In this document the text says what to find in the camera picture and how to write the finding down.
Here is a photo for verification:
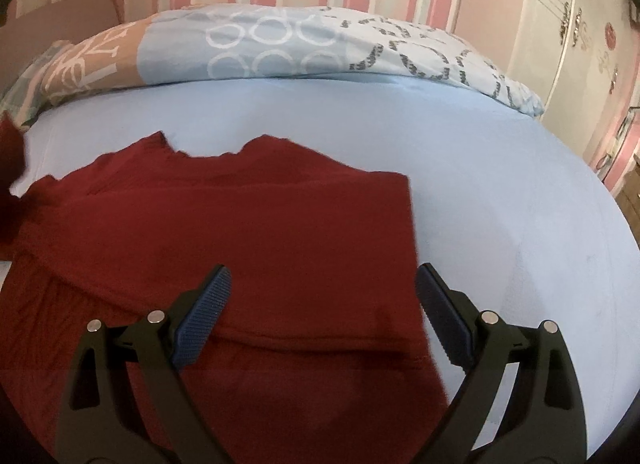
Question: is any wooden nightstand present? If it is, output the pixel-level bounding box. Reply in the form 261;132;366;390
615;154;640;227

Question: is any patterned blue and tan duvet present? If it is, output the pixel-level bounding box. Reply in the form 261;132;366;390
42;4;547;118

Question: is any bed with light blue sheet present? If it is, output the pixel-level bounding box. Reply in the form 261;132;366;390
0;73;640;464

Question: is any dark red knit sweater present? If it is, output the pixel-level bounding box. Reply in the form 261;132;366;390
0;113;451;464

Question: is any checked teal pillow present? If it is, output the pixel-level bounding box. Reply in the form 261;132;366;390
0;40;73;131

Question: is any brown bed headboard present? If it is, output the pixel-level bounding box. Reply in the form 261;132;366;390
0;0;126;95

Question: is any white wardrobe with pink decorations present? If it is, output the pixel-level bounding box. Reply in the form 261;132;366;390
530;0;640;187

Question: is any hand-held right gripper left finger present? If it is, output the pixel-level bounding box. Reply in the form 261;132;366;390
55;264;233;464

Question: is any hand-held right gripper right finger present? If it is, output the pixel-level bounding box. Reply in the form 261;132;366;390
415;263;589;464

